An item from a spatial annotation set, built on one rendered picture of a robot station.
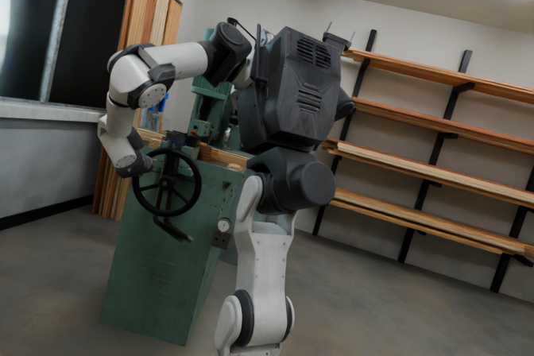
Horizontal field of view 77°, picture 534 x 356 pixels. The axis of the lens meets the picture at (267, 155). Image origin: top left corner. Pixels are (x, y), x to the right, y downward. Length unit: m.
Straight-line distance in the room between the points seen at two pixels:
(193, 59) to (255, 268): 0.58
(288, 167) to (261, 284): 0.34
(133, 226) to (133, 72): 1.02
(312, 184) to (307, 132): 0.18
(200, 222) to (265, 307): 0.74
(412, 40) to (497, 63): 0.90
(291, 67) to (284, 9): 3.31
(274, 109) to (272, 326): 0.58
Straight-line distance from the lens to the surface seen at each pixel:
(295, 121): 0.92
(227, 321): 1.00
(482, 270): 4.55
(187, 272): 1.73
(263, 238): 0.98
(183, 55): 0.90
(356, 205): 3.63
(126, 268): 1.82
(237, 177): 1.55
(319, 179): 0.84
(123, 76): 0.86
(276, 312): 1.01
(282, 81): 0.91
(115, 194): 3.16
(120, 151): 1.02
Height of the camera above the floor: 1.17
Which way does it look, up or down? 6 degrees down
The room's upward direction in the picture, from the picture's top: 15 degrees clockwise
